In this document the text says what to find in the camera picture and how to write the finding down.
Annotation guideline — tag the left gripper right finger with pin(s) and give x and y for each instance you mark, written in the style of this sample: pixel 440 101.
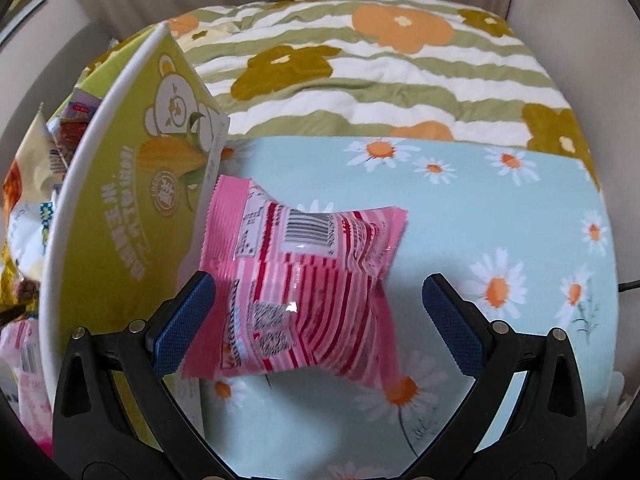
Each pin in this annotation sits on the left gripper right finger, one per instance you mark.
pixel 524 416

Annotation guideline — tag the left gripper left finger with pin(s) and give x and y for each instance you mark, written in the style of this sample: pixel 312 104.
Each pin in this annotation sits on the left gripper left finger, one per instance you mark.
pixel 114 416

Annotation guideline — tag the pink striped snack pack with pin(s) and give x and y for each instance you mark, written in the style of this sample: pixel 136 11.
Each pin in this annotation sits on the pink striped snack pack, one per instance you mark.
pixel 296 289

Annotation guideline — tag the small pink snack pack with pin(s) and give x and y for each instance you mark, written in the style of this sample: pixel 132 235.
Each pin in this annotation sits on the small pink snack pack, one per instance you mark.
pixel 20 349

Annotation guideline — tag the gold snack pack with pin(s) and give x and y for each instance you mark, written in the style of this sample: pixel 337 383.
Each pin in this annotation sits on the gold snack pack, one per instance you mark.
pixel 17 291

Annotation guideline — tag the green cardboard box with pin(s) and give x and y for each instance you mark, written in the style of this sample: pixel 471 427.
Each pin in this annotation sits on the green cardboard box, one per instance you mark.
pixel 129 223

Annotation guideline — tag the grey headboard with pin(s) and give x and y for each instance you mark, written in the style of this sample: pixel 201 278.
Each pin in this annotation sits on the grey headboard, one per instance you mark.
pixel 39 77

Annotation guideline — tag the floral striped quilt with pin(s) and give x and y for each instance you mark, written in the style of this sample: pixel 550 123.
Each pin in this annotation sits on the floral striped quilt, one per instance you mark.
pixel 383 72

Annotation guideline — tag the framed houses picture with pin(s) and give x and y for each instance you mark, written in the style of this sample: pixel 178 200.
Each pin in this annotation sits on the framed houses picture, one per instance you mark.
pixel 19 11

